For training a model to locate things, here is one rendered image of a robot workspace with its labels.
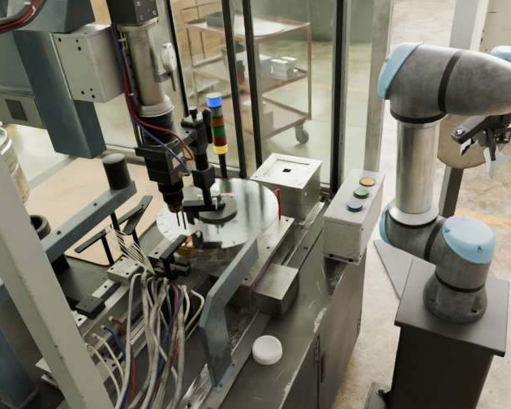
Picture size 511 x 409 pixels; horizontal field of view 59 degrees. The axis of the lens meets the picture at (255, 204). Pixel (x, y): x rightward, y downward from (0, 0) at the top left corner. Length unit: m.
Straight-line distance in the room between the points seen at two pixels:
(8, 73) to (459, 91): 0.94
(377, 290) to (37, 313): 1.97
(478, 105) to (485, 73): 0.06
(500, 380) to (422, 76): 1.48
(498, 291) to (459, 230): 0.27
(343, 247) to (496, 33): 2.90
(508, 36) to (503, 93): 3.09
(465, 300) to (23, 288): 0.98
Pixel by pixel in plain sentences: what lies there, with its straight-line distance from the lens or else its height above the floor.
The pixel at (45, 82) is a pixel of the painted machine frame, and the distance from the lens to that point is 1.00.
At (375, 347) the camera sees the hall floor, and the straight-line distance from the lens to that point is 2.11.
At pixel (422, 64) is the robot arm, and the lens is 0.92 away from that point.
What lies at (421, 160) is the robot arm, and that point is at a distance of 1.03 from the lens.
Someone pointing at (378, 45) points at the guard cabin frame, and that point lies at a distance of 1.36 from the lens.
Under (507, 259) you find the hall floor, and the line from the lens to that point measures 2.69.
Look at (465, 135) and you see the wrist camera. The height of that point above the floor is 1.04.
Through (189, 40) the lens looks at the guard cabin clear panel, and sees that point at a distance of 1.63.
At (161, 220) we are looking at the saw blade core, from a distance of 1.23.
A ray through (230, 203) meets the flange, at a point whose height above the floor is 0.96.
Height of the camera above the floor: 1.65
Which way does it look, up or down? 34 degrees down
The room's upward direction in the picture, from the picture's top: 5 degrees counter-clockwise
